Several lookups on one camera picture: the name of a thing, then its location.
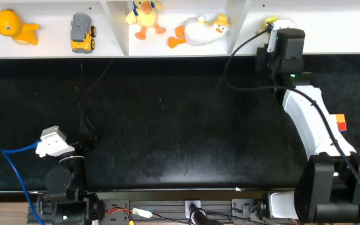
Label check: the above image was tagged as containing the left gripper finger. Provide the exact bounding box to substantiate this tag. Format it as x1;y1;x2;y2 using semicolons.
79;109;98;151

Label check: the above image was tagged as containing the grey and yellow toy truck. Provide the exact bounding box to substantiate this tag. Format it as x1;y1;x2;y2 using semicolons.
69;12;98;54

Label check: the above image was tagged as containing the yellow rubber duck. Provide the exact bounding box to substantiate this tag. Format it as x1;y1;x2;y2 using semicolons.
0;8;41;46

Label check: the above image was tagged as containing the small yellow toy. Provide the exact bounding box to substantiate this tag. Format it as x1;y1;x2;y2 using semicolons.
263;16;278;33

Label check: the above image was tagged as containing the white shelf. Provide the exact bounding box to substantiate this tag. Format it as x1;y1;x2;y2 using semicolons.
0;0;360;59

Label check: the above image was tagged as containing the yellow plush duck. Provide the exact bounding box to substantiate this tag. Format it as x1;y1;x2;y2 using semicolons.
125;0;168;41

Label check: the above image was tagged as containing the white plush duck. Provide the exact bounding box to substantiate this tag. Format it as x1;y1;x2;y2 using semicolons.
167;13;231;49

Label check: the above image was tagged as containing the many-coloured puzzle cube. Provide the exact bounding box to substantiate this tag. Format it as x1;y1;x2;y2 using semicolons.
329;113;348;132

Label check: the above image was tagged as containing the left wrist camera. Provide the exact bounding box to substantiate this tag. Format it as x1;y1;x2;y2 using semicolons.
35;125;76;158

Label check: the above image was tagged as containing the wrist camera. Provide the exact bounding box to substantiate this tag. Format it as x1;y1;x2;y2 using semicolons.
266;18;294;53
35;125;76;158

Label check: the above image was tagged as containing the blue cable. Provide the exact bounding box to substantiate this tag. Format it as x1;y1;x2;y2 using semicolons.
0;139;46;225

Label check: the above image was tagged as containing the mounting rail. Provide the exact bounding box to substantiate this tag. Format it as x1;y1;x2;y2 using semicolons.
26;189;296;225

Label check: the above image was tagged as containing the black cable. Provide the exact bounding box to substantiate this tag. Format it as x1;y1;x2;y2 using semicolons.
222;27;360;225

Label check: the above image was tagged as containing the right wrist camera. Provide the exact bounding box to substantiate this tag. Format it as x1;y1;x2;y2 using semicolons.
266;18;294;53

